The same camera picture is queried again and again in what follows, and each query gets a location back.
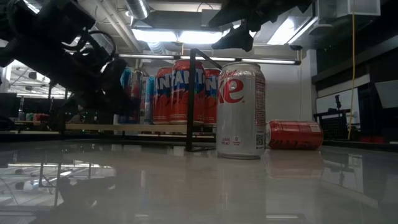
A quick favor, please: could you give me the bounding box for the red soda can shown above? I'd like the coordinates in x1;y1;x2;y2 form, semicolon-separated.
152;67;174;125

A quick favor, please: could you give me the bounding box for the long ceiling light strip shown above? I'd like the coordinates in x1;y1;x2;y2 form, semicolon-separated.
118;52;302;65

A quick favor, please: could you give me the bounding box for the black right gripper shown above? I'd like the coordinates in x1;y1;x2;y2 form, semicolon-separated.
208;0;315;53

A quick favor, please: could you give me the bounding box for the black wire basket cart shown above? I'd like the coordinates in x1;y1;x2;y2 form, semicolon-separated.
313;95;355;141

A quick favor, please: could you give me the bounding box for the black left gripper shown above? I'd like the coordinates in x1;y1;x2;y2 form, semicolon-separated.
30;12;135;125

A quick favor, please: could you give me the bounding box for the silver Diet Coke can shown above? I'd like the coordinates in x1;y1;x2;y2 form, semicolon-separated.
215;61;267;161

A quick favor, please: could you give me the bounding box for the red Coca-Cola can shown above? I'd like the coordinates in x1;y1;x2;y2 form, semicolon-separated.
265;119;325;151

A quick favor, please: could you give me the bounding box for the round silver ceiling duct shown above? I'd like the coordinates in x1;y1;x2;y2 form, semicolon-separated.
126;0;150;20

